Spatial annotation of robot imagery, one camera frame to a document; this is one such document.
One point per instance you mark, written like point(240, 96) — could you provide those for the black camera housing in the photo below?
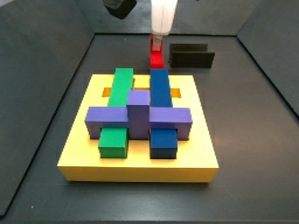
point(119, 8)

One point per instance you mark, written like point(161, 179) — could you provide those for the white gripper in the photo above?
point(161, 14)

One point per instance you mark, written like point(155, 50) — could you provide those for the green long block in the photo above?
point(113, 133)

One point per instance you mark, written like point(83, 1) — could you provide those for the blue long block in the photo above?
point(163, 133)

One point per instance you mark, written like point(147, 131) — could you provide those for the red cross-shaped block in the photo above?
point(156, 58)

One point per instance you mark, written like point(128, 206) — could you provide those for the purple cross-shaped block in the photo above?
point(137, 118)

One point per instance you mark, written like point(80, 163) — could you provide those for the yellow puzzle base board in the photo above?
point(195, 164)

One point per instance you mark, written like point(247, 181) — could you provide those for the black angled block holder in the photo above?
point(189, 55)

